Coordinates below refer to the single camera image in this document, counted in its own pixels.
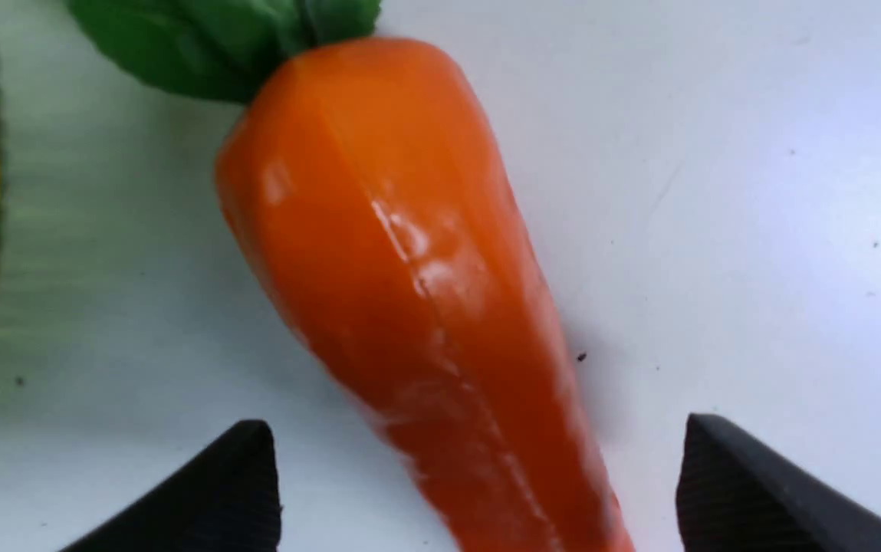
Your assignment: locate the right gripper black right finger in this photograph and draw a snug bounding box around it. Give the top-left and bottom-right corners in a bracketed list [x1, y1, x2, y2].
[675, 413, 881, 551]

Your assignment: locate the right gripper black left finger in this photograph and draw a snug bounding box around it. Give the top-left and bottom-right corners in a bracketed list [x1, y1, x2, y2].
[65, 419, 283, 551]

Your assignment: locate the toy carrot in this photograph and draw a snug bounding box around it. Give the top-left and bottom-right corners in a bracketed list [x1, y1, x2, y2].
[67, 1, 634, 551]

